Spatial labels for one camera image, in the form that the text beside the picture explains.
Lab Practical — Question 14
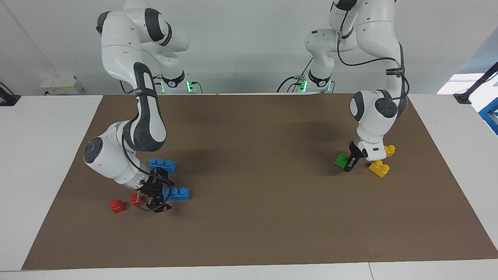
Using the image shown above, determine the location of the blue three-stud toy brick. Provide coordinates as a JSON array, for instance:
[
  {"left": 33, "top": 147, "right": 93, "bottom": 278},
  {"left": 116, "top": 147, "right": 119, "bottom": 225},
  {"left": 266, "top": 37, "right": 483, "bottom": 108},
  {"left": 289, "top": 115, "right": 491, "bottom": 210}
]
[
  {"left": 163, "top": 187, "right": 191, "bottom": 201},
  {"left": 149, "top": 157, "right": 177, "bottom": 173}
]

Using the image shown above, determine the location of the brown table mat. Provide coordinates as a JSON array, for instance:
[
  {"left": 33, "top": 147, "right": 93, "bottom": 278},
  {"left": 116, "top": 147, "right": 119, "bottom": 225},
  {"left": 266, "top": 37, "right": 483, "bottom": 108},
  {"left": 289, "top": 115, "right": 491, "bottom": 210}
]
[{"left": 21, "top": 93, "right": 498, "bottom": 271}]

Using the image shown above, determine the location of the black angled stand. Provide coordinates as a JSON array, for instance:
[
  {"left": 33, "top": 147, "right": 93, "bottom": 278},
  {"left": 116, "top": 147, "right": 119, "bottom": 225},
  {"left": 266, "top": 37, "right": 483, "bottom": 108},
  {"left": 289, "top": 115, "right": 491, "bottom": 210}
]
[{"left": 453, "top": 62, "right": 498, "bottom": 105}]

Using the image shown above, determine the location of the white power socket box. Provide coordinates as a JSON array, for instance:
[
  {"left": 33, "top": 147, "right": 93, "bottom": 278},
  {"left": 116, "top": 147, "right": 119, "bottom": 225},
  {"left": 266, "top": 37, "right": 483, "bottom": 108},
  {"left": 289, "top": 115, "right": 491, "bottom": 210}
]
[{"left": 40, "top": 75, "right": 84, "bottom": 95}]

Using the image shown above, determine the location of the black table clamp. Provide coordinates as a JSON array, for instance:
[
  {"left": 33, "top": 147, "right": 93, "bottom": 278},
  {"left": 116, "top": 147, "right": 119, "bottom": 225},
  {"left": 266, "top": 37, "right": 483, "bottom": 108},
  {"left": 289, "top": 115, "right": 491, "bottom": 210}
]
[{"left": 0, "top": 82, "right": 21, "bottom": 107}]

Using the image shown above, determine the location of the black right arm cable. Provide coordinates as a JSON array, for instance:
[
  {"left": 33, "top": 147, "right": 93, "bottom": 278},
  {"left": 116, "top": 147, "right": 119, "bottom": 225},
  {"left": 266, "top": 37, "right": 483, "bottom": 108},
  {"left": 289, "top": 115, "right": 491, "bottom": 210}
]
[{"left": 121, "top": 89, "right": 172, "bottom": 213}]

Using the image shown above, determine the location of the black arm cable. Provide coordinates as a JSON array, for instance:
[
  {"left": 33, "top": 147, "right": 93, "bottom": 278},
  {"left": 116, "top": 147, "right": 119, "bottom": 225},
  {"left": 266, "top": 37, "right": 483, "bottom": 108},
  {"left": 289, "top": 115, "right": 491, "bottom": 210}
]
[
  {"left": 336, "top": 16, "right": 410, "bottom": 102},
  {"left": 121, "top": 89, "right": 172, "bottom": 213}
]

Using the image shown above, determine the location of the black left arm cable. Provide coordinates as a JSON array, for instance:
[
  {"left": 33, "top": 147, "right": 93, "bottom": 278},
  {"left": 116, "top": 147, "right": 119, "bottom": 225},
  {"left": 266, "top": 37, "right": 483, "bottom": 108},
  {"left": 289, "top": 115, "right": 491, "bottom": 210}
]
[{"left": 336, "top": 16, "right": 410, "bottom": 102}]

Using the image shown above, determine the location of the black left base cable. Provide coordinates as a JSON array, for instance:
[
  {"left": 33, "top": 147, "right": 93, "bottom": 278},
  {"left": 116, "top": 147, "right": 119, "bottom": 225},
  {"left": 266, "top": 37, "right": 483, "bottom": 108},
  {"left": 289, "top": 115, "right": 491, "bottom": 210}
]
[{"left": 277, "top": 58, "right": 314, "bottom": 93}]

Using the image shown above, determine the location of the blue metal frame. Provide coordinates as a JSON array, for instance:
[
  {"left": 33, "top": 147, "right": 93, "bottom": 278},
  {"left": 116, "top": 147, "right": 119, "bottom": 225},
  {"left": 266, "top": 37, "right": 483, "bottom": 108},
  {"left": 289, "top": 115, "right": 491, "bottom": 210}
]
[{"left": 479, "top": 97, "right": 498, "bottom": 136}]

